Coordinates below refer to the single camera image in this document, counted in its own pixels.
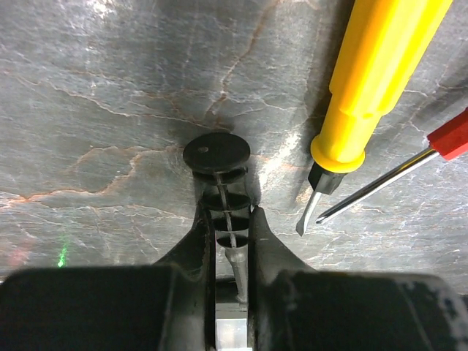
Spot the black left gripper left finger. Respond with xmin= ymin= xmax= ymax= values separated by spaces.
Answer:
xmin=1 ymin=205 xmax=216 ymax=350

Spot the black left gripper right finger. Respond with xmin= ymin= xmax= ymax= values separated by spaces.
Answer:
xmin=248 ymin=207 xmax=467 ymax=350

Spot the blue handled screwdriver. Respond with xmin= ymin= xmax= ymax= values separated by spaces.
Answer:
xmin=315 ymin=108 xmax=467 ymax=224

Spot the yellow handled screwdriver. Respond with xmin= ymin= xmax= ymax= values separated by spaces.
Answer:
xmin=296 ymin=1 xmax=451 ymax=235

